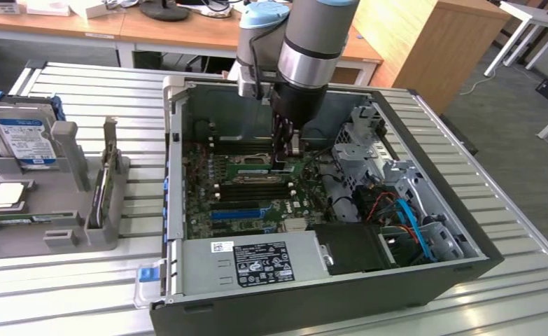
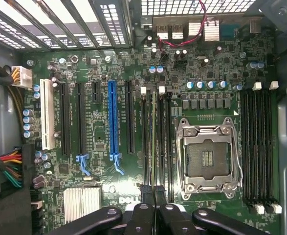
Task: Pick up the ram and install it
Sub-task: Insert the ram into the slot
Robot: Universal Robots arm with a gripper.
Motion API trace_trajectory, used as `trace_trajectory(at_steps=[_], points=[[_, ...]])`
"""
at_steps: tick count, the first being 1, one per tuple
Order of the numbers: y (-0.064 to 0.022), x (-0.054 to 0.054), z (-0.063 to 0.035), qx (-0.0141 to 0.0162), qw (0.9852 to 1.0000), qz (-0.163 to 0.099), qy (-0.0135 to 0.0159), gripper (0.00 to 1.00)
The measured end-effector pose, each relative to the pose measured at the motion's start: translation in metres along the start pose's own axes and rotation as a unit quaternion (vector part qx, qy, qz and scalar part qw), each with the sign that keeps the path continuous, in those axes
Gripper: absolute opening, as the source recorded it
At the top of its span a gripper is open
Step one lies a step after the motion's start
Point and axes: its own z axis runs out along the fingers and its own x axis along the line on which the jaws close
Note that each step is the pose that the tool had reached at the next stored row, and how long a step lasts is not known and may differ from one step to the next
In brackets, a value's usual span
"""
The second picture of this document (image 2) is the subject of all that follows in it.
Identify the black RAM slot white latch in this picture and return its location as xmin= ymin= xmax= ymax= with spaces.
xmin=157 ymin=85 xmax=166 ymax=204
xmin=140 ymin=86 xmax=151 ymax=196
xmin=267 ymin=80 xmax=283 ymax=214
xmin=249 ymin=82 xmax=265 ymax=215

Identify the black main power connector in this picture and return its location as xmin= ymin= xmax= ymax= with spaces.
xmin=22 ymin=143 xmax=36 ymax=189

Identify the white power connector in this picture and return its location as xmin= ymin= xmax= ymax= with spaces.
xmin=10 ymin=65 xmax=33 ymax=91

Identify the large silver finned heatsink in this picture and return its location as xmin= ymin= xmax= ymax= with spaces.
xmin=63 ymin=186 xmax=103 ymax=221

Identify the short black expansion slot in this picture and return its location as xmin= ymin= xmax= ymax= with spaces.
xmin=91 ymin=82 xmax=102 ymax=103

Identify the green Dell motherboard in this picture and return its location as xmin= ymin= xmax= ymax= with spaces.
xmin=21 ymin=47 xmax=282 ymax=235

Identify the long black expansion slot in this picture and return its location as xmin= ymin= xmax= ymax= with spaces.
xmin=124 ymin=80 xmax=136 ymax=155
xmin=59 ymin=82 xmax=72 ymax=156

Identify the red and black wire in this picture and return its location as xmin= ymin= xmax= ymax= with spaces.
xmin=157 ymin=0 xmax=208 ymax=53

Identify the silver USB port block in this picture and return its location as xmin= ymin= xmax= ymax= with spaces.
xmin=171 ymin=23 xmax=184 ymax=40
xmin=155 ymin=23 xmax=170 ymax=40

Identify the black expansion slot blue clip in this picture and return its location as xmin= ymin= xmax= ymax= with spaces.
xmin=75 ymin=82 xmax=90 ymax=176

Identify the multicoloured power wire bundle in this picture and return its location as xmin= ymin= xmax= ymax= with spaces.
xmin=0 ymin=146 xmax=24 ymax=204

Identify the silver CPU socket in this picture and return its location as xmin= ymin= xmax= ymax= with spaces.
xmin=175 ymin=117 xmax=243 ymax=199

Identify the white expansion slot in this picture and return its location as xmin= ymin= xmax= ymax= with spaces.
xmin=40 ymin=78 xmax=56 ymax=151

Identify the blue rear port connector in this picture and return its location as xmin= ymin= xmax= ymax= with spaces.
xmin=220 ymin=22 xmax=240 ymax=40

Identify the wire locking lever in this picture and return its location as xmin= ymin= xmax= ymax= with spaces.
xmin=230 ymin=118 xmax=243 ymax=194
xmin=176 ymin=117 xmax=187 ymax=196

